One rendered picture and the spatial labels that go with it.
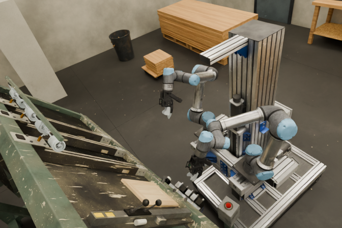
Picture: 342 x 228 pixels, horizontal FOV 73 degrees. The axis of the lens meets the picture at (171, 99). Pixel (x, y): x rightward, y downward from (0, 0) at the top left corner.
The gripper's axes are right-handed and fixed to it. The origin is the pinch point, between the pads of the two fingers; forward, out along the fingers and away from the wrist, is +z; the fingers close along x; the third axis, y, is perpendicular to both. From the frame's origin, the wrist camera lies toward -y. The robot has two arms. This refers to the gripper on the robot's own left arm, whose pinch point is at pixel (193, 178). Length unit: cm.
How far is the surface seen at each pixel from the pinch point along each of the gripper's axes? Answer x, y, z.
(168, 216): 0.1, 12.0, 28.0
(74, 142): -85, 52, 22
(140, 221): 6.6, 39.2, 12.1
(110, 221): 6, 58, 3
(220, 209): 8.7, -31.6, 31.6
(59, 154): -48, 70, 2
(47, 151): -48, 77, -2
